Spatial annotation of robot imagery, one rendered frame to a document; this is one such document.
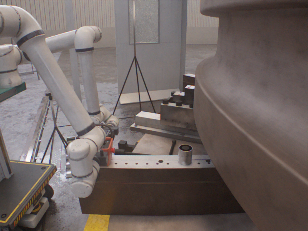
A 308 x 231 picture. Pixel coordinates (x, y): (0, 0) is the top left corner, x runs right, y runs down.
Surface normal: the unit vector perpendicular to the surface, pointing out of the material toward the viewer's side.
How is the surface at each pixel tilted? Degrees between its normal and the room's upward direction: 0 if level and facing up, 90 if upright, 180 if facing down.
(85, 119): 65
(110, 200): 90
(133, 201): 90
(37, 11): 90
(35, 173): 0
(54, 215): 0
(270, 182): 90
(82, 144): 9
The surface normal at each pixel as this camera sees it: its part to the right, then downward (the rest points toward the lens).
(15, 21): 0.98, 0.15
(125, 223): 0.00, -0.92
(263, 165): -0.97, 0.09
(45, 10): 0.32, 0.36
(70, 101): 0.51, 0.01
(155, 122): -0.36, 0.05
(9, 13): 0.89, -0.36
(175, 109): -0.38, 0.36
